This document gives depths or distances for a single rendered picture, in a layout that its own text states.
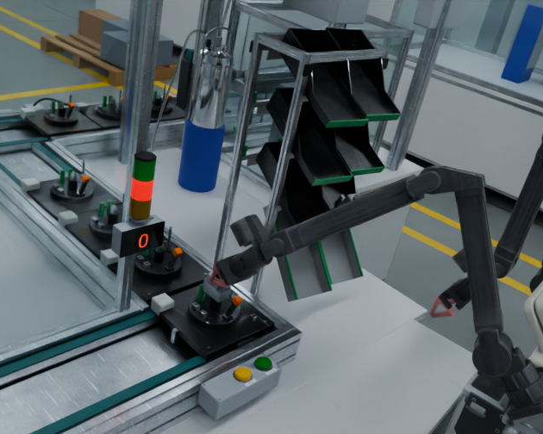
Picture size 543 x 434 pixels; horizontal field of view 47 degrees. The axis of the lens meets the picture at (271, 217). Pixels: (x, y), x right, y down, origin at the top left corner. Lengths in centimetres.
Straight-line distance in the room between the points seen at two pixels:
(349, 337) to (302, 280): 24
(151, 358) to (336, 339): 58
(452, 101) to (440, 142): 36
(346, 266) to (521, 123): 354
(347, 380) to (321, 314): 29
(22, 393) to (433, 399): 106
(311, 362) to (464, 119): 391
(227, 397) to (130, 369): 26
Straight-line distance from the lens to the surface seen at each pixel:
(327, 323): 198
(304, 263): 185
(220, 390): 153
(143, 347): 167
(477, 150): 548
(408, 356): 197
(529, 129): 533
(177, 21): 752
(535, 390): 143
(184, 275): 185
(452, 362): 202
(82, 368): 161
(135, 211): 150
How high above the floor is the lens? 201
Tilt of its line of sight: 28 degrees down
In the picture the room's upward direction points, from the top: 12 degrees clockwise
